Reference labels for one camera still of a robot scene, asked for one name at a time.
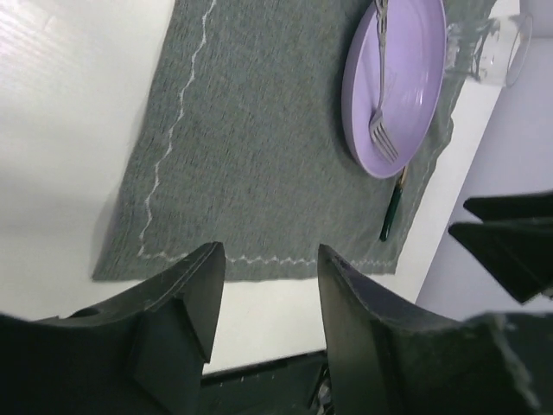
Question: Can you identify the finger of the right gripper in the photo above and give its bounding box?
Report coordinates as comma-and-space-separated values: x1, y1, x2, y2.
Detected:
448, 218, 552, 303
463, 191, 553, 221

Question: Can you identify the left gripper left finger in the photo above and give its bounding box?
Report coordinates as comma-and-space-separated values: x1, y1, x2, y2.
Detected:
1, 242, 226, 414

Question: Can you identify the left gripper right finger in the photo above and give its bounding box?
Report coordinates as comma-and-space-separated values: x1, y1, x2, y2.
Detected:
317, 245, 552, 414

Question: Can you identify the yellow green knife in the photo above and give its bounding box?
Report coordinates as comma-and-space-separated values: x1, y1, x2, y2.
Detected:
379, 166, 408, 242

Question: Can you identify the grey cloth placemat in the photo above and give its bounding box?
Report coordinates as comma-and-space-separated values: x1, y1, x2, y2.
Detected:
92, 1, 463, 281

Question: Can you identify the purple plastic plate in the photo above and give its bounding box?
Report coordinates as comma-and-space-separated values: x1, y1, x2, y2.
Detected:
341, 1, 446, 179

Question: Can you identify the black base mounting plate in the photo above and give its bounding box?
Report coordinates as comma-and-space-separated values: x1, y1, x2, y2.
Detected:
196, 351, 328, 414

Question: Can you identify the ornate silver fork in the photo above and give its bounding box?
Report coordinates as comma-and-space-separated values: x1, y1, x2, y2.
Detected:
369, 0, 398, 163

